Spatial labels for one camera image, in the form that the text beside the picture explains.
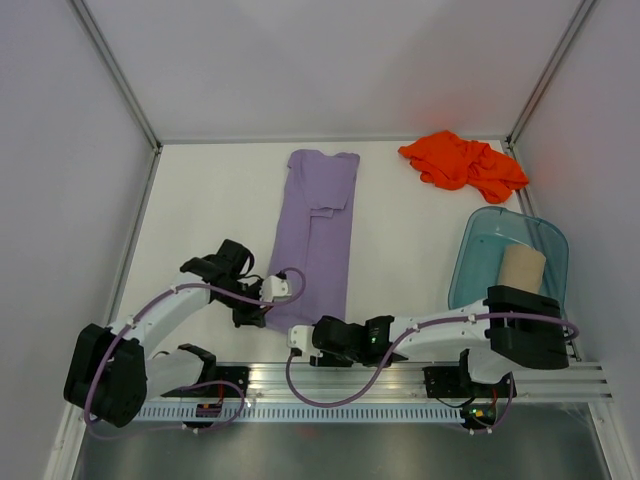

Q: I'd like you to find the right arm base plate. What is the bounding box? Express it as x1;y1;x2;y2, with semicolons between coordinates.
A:
422;366;511;400

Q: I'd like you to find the orange t-shirt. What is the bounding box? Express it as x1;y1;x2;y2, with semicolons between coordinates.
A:
398;130;530;204

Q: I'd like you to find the aluminium frame post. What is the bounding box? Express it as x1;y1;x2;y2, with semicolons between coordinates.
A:
505;0;599;150
67;0;162;151

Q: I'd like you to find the teal plastic bin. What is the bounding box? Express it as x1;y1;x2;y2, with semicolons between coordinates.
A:
448;206;569;318

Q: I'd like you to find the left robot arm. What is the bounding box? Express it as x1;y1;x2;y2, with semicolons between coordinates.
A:
63;239;265;427

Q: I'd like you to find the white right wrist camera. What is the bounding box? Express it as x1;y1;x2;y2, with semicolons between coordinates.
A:
287;325;318;356

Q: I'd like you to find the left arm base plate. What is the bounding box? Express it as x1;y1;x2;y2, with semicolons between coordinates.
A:
159;364;251;400

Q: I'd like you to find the aluminium mounting rail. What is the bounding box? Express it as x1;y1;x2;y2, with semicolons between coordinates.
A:
144;360;614;402

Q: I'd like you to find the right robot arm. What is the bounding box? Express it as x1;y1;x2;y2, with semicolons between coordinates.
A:
298;285;578;397

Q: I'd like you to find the right aluminium frame post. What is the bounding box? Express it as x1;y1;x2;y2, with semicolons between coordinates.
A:
505;0;599;150

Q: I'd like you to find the purple t-shirt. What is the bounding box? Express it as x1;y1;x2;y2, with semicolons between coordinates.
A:
266;149;360;333

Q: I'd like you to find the rolled beige t-shirt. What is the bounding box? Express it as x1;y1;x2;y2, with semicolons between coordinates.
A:
497;244;546;294

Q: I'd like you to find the left aluminium frame post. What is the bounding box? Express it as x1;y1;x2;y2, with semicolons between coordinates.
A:
67;0;162;151

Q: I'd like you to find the slotted cable duct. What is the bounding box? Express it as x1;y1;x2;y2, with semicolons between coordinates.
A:
134;401;463;424

